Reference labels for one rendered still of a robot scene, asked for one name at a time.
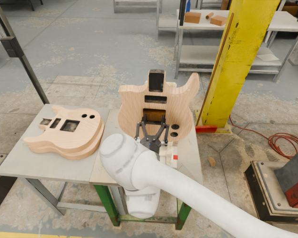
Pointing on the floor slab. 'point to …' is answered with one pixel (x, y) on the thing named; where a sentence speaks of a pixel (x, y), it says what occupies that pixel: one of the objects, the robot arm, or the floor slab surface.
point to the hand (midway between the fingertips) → (153, 117)
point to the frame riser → (258, 200)
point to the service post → (16, 48)
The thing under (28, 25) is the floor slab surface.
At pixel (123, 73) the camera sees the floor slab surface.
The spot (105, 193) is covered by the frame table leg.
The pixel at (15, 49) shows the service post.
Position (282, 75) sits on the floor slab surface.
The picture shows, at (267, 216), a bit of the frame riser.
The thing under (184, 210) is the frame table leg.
